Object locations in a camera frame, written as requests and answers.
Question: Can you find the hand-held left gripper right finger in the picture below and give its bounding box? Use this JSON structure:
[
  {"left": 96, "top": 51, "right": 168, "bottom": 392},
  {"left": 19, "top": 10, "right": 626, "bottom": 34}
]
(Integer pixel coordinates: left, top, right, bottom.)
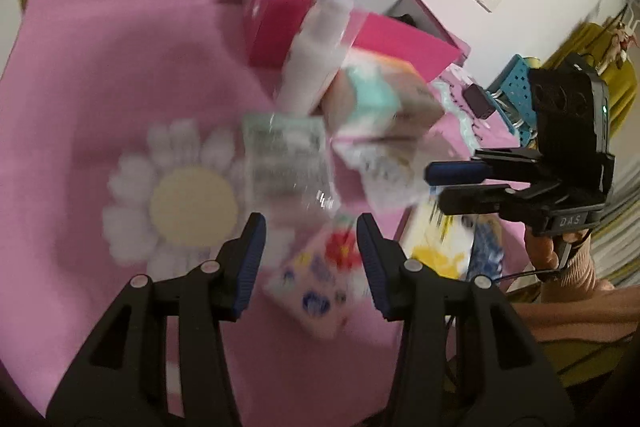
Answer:
[{"left": 356, "top": 213, "right": 576, "bottom": 427}]

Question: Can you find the white crinkled packet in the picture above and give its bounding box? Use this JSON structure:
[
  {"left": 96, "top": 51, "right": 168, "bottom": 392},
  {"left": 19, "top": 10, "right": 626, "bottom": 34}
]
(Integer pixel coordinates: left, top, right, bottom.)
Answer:
[{"left": 332, "top": 132, "right": 453, "bottom": 212}]

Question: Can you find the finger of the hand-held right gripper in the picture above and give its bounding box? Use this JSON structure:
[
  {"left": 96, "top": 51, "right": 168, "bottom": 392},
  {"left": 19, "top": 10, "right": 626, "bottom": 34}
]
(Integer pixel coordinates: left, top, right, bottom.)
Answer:
[
  {"left": 424, "top": 148, "right": 542, "bottom": 186},
  {"left": 438, "top": 182, "right": 551, "bottom": 221}
]

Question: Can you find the floral printed tissue pack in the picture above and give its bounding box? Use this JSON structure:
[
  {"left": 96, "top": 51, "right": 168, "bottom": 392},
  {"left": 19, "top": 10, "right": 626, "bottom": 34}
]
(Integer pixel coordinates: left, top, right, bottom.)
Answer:
[{"left": 262, "top": 214, "right": 373, "bottom": 340}]

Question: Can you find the white pump bottle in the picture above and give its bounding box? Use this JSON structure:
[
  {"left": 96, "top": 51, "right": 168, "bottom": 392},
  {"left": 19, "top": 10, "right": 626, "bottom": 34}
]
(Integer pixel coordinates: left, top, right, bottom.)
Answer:
[{"left": 276, "top": 0, "right": 358, "bottom": 115}]

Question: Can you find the yellow and white pack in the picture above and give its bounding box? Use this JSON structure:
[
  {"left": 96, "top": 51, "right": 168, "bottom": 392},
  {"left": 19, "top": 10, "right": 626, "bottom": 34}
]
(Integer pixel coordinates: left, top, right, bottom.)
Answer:
[{"left": 400, "top": 199, "right": 476, "bottom": 280}]

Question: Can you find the blue perforated basket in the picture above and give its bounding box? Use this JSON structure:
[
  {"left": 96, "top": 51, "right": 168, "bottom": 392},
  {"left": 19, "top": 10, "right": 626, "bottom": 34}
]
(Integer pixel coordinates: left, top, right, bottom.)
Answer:
[{"left": 487, "top": 55, "right": 541, "bottom": 148}]

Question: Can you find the clear green-white packet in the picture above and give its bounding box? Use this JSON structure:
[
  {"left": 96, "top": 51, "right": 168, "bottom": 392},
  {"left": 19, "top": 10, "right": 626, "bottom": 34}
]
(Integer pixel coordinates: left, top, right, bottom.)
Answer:
[{"left": 241, "top": 113, "right": 337, "bottom": 212}]

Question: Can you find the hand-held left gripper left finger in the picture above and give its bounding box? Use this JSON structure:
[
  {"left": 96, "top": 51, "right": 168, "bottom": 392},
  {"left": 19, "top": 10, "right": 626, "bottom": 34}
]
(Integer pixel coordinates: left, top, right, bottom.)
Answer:
[{"left": 46, "top": 212, "right": 267, "bottom": 427}]

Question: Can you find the person's right hand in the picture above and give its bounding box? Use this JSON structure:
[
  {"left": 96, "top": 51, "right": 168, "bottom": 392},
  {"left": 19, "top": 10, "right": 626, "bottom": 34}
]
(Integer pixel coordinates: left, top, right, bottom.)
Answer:
[{"left": 524, "top": 229, "right": 563, "bottom": 271}]

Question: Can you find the yellow chair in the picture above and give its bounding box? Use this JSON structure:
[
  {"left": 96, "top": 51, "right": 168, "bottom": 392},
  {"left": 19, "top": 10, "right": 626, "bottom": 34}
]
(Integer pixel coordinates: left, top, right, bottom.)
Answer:
[{"left": 542, "top": 22, "right": 640, "bottom": 132}]

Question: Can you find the olive green clothing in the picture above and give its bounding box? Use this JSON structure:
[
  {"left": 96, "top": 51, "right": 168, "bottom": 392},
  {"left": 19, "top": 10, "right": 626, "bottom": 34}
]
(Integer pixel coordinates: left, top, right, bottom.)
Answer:
[{"left": 540, "top": 339, "right": 640, "bottom": 390}]

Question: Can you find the small white figurine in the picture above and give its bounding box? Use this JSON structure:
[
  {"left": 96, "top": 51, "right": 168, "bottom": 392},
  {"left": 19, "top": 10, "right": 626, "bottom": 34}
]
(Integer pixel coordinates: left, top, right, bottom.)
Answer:
[{"left": 597, "top": 19, "right": 638, "bottom": 70}]

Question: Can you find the pastel soft tissue pack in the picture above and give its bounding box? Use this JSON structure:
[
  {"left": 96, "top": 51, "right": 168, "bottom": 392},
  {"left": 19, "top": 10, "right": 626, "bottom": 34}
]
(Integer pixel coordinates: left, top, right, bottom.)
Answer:
[{"left": 320, "top": 49, "right": 446, "bottom": 140}]

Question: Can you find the black power adapter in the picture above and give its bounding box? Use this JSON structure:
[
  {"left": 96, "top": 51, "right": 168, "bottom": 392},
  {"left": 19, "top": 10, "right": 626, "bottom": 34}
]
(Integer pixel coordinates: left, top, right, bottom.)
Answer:
[{"left": 462, "top": 84, "right": 496, "bottom": 120}]

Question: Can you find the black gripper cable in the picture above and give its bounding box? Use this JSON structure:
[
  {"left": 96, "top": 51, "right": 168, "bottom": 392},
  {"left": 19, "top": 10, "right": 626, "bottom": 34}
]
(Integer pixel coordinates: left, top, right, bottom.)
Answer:
[{"left": 492, "top": 237, "right": 576, "bottom": 293}]

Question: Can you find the white layered stack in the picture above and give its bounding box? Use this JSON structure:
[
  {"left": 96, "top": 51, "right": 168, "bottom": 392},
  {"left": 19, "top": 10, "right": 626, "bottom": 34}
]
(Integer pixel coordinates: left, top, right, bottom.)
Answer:
[{"left": 590, "top": 147, "right": 640, "bottom": 288}]

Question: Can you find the pink daisy blanket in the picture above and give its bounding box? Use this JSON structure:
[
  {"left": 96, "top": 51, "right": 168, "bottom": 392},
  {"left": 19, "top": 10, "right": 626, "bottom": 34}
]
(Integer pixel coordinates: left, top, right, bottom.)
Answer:
[{"left": 0, "top": 0, "right": 521, "bottom": 427}]

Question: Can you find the pink cardboard box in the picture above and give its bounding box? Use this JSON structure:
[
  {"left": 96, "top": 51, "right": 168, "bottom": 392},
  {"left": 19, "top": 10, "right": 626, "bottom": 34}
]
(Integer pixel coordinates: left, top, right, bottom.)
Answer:
[{"left": 243, "top": 0, "right": 471, "bottom": 82}]

